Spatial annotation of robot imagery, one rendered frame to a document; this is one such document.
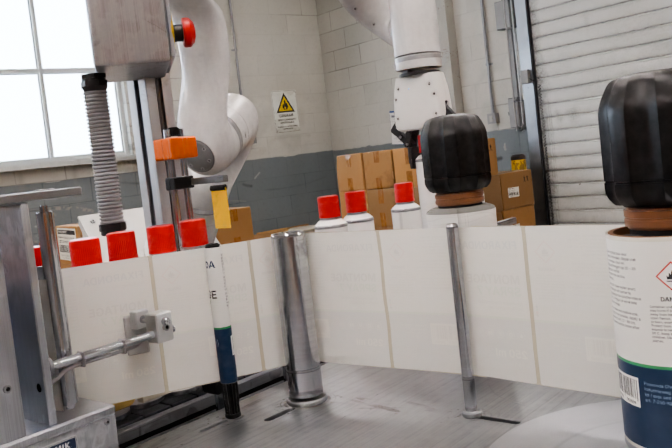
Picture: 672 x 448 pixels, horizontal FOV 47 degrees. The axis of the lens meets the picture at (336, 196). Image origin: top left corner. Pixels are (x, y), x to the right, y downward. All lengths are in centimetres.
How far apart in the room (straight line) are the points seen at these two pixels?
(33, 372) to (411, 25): 91
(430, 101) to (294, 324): 65
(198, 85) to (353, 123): 621
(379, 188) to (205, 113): 354
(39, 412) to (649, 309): 50
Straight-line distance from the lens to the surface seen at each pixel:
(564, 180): 594
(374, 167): 505
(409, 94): 140
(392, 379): 92
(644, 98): 56
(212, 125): 155
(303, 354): 84
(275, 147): 760
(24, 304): 72
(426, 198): 139
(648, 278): 56
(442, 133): 91
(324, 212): 117
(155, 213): 113
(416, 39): 139
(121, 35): 99
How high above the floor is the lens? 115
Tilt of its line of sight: 3 degrees down
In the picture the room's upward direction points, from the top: 7 degrees counter-clockwise
